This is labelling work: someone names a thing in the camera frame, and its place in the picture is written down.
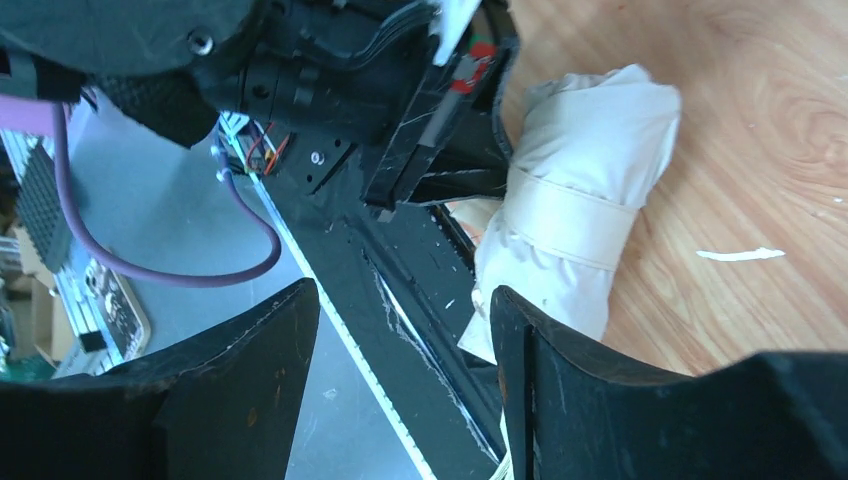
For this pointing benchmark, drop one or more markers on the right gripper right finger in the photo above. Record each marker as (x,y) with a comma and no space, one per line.
(577,409)

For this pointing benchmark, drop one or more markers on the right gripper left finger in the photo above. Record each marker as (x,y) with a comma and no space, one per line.
(222,404)

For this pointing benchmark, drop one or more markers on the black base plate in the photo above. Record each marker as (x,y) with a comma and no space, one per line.
(400,292)

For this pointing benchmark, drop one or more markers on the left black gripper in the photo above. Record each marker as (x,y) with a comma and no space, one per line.
(361,72)

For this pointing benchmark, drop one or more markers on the beige folding umbrella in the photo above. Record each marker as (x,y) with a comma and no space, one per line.
(591,150)

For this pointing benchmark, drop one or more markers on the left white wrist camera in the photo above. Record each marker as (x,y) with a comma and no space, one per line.
(451,18)

